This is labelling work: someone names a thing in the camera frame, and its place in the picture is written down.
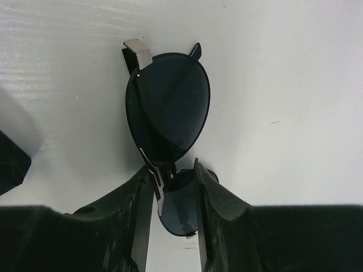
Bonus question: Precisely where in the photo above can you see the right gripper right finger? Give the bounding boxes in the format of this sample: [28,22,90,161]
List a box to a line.
[194,161,362,271]

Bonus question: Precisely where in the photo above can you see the black round sunglasses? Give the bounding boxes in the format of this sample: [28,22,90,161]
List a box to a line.
[122,39,210,238]

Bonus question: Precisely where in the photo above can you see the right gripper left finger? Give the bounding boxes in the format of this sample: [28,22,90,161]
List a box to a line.
[1,167,153,271]

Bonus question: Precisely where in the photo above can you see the black glasses case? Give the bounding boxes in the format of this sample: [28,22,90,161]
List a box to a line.
[0,131,32,195]

